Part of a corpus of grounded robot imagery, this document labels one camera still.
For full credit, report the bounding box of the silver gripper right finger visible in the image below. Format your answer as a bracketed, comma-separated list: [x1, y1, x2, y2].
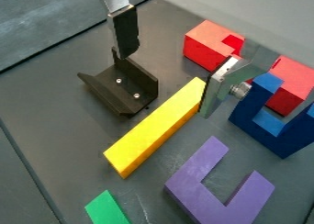
[199, 46, 279, 118]

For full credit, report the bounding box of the red puzzle board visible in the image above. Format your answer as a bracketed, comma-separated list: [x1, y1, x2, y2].
[183, 20, 314, 116]

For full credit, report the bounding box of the purple U-shaped block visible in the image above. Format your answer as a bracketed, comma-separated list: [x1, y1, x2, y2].
[164, 137, 275, 224]

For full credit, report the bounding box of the black angled fixture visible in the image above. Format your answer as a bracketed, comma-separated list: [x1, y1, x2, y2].
[77, 49, 158, 118]

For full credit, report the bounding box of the green block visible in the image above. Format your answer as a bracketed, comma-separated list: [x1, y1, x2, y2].
[84, 190, 130, 224]

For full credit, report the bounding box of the yellow long bar block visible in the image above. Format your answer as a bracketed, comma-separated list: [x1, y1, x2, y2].
[103, 77, 204, 179]

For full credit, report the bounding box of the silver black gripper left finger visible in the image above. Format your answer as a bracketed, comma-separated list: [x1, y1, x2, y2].
[99, 0, 140, 59]

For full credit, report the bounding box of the blue U-shaped block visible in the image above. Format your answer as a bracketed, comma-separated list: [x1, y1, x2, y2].
[230, 73, 314, 159]

